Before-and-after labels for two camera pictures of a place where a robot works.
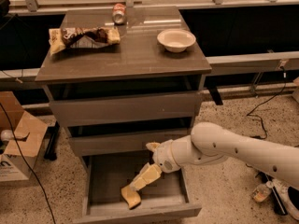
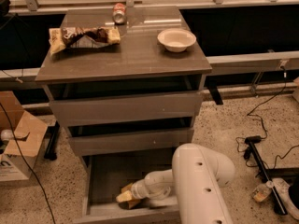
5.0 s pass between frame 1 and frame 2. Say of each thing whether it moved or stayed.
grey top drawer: stayed
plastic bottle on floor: stayed
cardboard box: stayed
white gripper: moved
